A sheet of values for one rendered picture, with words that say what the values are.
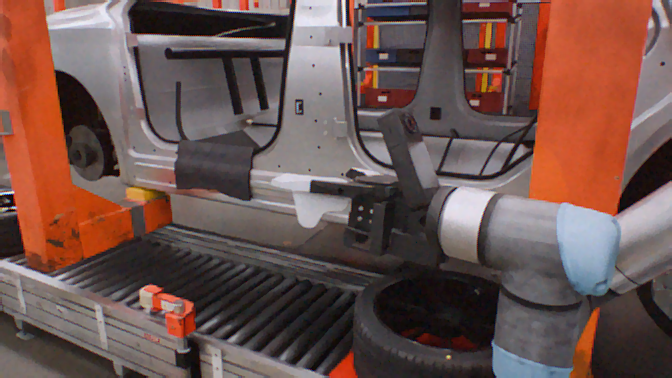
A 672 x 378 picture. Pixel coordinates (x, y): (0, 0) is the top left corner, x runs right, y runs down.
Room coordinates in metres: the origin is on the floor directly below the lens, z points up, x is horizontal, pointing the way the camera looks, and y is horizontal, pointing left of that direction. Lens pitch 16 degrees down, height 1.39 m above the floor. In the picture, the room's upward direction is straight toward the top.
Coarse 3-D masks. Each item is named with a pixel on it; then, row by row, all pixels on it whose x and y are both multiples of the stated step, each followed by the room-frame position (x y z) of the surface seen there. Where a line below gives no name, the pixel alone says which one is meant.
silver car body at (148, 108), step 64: (128, 0) 2.27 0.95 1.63; (320, 0) 1.78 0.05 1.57; (448, 0) 3.26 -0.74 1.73; (64, 64) 2.42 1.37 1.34; (128, 64) 2.24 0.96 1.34; (192, 64) 2.64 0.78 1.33; (256, 64) 2.89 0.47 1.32; (320, 64) 1.76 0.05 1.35; (448, 64) 3.26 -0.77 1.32; (64, 128) 2.87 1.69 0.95; (128, 128) 2.25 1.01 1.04; (192, 128) 2.51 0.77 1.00; (256, 128) 2.81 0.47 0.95; (320, 128) 1.76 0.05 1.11; (448, 128) 3.24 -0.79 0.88; (512, 128) 3.05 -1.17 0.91; (640, 128) 1.26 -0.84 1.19; (192, 192) 2.06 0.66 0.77; (256, 192) 1.88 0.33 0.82; (512, 192) 1.43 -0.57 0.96
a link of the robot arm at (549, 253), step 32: (512, 224) 0.40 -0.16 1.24; (544, 224) 0.39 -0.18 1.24; (576, 224) 0.37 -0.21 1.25; (608, 224) 0.37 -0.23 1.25; (480, 256) 0.41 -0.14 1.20; (512, 256) 0.39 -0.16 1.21; (544, 256) 0.37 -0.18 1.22; (576, 256) 0.36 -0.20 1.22; (608, 256) 0.35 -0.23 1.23; (512, 288) 0.39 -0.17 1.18; (544, 288) 0.37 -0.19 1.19; (576, 288) 0.36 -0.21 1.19; (608, 288) 0.37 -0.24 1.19
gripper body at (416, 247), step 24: (384, 192) 0.49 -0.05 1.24; (360, 216) 0.51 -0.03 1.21; (384, 216) 0.48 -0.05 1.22; (408, 216) 0.48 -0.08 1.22; (432, 216) 0.45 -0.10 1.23; (360, 240) 0.50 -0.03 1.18; (384, 240) 0.49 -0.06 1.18; (408, 240) 0.47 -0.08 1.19; (432, 240) 0.45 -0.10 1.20; (432, 264) 0.45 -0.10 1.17
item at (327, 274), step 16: (176, 224) 2.65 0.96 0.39; (176, 240) 2.62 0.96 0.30; (192, 240) 2.56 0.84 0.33; (208, 240) 2.53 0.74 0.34; (224, 240) 2.48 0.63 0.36; (240, 240) 2.41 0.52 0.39; (224, 256) 2.45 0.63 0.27; (240, 256) 2.40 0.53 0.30; (256, 256) 2.34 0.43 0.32; (272, 256) 2.32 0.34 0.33; (288, 256) 2.28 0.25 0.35; (304, 256) 2.19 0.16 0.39; (320, 256) 2.19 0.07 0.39; (288, 272) 2.25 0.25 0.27; (304, 272) 2.20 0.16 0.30; (320, 272) 2.16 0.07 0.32; (336, 272) 2.13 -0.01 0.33; (368, 272) 2.05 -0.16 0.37; (384, 272) 2.01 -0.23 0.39
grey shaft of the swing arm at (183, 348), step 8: (176, 304) 1.44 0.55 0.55; (184, 304) 1.46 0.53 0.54; (176, 312) 1.44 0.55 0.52; (184, 312) 1.45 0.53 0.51; (184, 336) 1.44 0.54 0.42; (184, 344) 1.44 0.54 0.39; (192, 344) 1.47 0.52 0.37; (176, 352) 1.44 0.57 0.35; (184, 352) 1.43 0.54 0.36; (192, 352) 1.46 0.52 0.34; (176, 360) 1.44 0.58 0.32; (184, 360) 1.42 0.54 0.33; (192, 360) 1.45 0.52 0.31; (184, 368) 1.43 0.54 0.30; (192, 368) 1.47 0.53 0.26; (184, 376) 1.44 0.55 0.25; (192, 376) 1.47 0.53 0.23; (200, 376) 1.46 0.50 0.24
